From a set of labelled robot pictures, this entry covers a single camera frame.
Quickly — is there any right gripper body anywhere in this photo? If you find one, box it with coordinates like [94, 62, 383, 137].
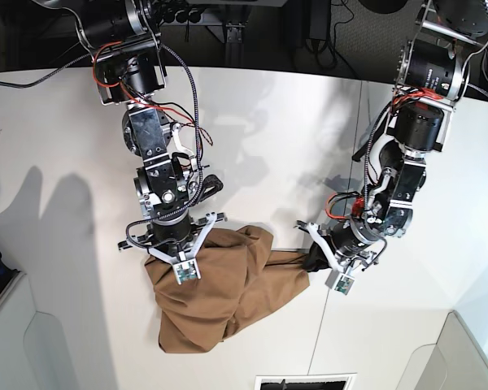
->
[118, 211, 226, 254]

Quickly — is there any right grey chair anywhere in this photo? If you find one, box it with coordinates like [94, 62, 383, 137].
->
[396, 310, 488, 390]

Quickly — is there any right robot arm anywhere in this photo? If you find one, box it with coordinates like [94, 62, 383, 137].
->
[74, 1, 224, 260]

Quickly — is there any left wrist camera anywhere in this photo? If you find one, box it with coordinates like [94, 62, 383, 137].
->
[295, 220, 357, 296]

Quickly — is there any black power adapter box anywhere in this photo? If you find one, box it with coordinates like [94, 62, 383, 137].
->
[307, 0, 331, 41]

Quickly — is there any brown t-shirt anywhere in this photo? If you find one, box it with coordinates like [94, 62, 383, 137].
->
[145, 225, 310, 353]

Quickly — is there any black power strip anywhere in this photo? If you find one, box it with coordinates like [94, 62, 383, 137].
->
[163, 9, 203, 24]

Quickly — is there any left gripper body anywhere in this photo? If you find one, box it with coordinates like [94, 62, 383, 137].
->
[325, 221, 386, 272]

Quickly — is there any left grey chair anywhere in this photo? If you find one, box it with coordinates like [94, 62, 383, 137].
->
[0, 272, 80, 389]

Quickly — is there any aluminium table frame post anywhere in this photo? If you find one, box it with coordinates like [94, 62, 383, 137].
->
[224, 24, 245, 67]

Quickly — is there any white framed floor vent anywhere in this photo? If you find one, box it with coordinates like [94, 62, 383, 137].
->
[254, 373, 357, 390]

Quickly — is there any grey chair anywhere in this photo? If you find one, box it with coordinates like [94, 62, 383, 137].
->
[396, 310, 488, 390]
[0, 272, 80, 389]

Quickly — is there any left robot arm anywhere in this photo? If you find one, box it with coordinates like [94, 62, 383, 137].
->
[297, 1, 488, 274]

